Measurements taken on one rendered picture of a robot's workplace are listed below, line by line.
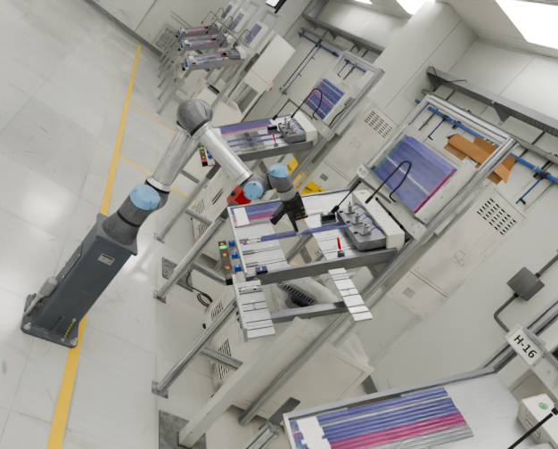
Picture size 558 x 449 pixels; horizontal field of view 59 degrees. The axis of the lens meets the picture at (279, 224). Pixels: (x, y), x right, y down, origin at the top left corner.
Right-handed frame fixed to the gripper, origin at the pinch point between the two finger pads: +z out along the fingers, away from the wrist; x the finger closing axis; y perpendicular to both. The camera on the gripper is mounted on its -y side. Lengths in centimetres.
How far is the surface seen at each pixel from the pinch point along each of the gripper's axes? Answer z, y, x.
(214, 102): 58, -16, 456
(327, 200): 19, 25, 50
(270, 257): 8.5, -15.4, 3.4
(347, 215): 13.6, 28.2, 20.2
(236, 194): 15, -22, 93
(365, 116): 17, 83, 135
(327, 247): 15.5, 11.7, 3.7
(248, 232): 7.0, -21.5, 30.6
